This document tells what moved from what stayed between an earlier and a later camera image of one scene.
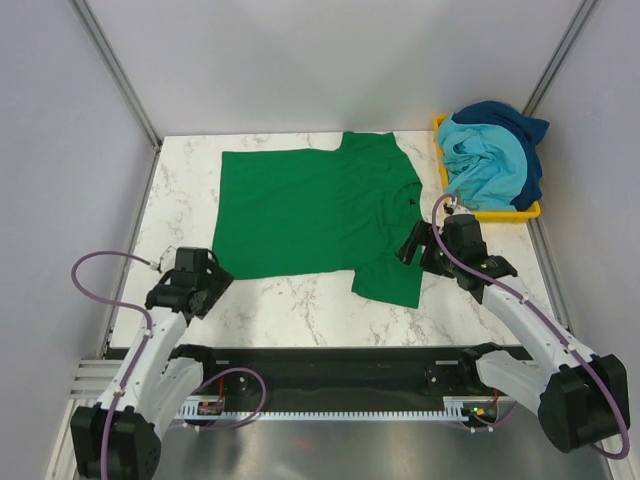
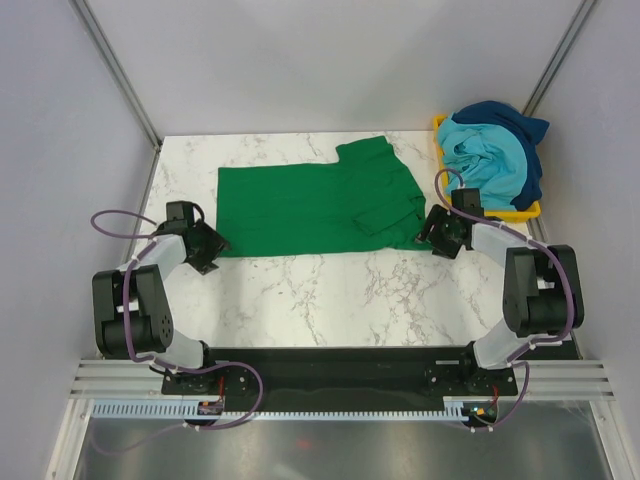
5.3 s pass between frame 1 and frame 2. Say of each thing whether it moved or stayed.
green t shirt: moved
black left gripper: moved
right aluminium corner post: stayed
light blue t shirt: stayed
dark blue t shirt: stayed
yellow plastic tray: stayed
